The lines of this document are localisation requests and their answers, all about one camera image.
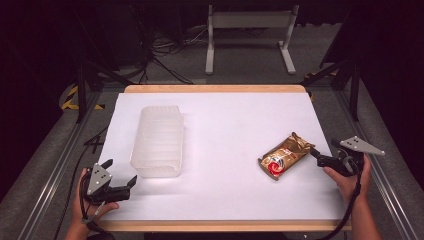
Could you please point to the aluminium floor rail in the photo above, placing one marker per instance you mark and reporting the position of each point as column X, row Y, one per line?
column 63, row 156
column 383, row 170

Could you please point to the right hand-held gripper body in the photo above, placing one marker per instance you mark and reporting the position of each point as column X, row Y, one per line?
column 348, row 156

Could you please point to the person's right hand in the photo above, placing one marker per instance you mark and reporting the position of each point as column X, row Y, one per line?
column 346, row 185

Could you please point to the white table sheet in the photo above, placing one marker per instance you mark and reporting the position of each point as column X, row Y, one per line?
column 220, row 133

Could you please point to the black tripod stand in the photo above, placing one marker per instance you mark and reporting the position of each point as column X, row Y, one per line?
column 81, row 83
column 355, row 86

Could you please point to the translucent plastic container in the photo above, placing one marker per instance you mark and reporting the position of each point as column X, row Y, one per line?
column 158, row 141

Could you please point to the white metal stand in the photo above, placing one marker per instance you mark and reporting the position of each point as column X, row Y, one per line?
column 213, row 36

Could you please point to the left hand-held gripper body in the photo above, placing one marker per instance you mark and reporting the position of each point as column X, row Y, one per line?
column 100, row 181

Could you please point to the person's left hand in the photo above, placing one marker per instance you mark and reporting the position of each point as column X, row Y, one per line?
column 80, row 206

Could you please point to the yellow black hazard tape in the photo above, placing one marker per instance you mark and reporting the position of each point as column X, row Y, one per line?
column 71, row 100

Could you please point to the gold snack packet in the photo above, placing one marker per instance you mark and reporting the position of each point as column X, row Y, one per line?
column 283, row 158

